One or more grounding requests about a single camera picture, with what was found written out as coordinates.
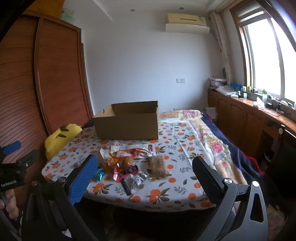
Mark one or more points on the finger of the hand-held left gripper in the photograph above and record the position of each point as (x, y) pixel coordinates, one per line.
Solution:
(12, 147)
(29, 158)

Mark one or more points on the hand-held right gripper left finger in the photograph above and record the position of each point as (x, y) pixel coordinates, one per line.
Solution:
(83, 180)

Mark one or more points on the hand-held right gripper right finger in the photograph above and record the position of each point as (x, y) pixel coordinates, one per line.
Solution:
(205, 183)

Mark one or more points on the red and white snack packet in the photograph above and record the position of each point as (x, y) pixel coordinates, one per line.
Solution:
(115, 147)

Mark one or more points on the brown cardboard box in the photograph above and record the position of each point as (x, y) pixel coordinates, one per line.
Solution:
(126, 125)

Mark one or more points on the person's left hand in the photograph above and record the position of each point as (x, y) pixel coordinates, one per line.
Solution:
(11, 206)

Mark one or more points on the teal snack packet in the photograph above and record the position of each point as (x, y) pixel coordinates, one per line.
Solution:
(100, 174)

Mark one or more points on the orange print bed sheet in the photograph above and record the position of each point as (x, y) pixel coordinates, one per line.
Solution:
(175, 185)

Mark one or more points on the floral blanket navy trim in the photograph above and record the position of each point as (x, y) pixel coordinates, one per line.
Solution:
(215, 148)

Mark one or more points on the yellow plush pillow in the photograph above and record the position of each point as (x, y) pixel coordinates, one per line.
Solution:
(60, 139)

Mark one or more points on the dark snack bar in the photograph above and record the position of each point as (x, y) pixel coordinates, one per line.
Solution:
(126, 187)

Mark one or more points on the brown cake snack packet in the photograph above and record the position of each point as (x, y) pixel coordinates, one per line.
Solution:
(158, 165)

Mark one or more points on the silver crumpled wrapper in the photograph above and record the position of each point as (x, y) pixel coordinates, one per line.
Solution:
(138, 179)

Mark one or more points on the white chicken foot snack packet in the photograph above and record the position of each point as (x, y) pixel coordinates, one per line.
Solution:
(136, 151)

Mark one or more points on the small red black packet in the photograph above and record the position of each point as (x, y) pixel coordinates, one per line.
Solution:
(150, 147)

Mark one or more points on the white paper sheet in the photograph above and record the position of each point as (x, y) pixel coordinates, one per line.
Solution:
(211, 113)

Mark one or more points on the wooden counter cabinet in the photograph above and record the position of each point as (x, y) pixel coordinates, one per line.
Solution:
(240, 120)

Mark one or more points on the black chair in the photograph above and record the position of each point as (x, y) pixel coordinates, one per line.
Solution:
(279, 157)

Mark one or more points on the brown patterned cloth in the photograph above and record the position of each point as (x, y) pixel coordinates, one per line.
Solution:
(276, 217)

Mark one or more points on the brown wooden wardrobe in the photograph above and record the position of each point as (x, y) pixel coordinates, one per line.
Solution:
(57, 81)

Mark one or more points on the clear plastic bag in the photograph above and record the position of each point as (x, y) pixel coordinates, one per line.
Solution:
(227, 90)

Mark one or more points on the white tissue box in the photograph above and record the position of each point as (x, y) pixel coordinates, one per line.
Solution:
(259, 103)

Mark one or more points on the blue bottles pack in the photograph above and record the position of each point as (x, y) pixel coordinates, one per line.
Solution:
(235, 85)

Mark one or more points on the round dark mirror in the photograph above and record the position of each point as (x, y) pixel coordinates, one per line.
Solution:
(224, 72)

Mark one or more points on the white rolled curtain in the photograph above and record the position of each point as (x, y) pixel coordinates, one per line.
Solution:
(223, 46)

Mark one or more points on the wooden framed window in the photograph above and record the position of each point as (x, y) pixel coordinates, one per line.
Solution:
(266, 53)

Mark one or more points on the pale green bag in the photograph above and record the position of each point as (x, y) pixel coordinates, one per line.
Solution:
(68, 15)

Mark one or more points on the orange-brown box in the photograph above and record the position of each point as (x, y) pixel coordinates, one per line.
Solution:
(46, 5)

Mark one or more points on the white wall socket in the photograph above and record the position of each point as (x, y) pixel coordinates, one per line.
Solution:
(180, 80)

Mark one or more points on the cream wall air conditioner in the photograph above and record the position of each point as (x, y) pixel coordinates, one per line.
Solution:
(187, 24)

